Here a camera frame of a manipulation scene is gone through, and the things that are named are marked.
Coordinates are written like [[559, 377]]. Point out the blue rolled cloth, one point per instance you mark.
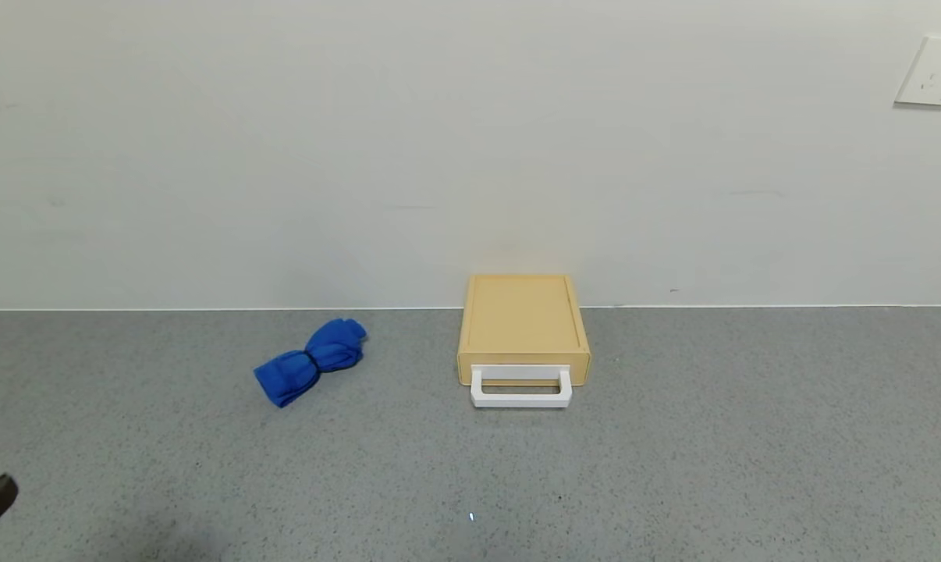
[[314, 359]]

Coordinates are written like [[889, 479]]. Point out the white wall outlet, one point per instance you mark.
[[935, 74]]

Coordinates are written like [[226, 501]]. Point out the yellow drawer case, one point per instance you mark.
[[521, 320]]

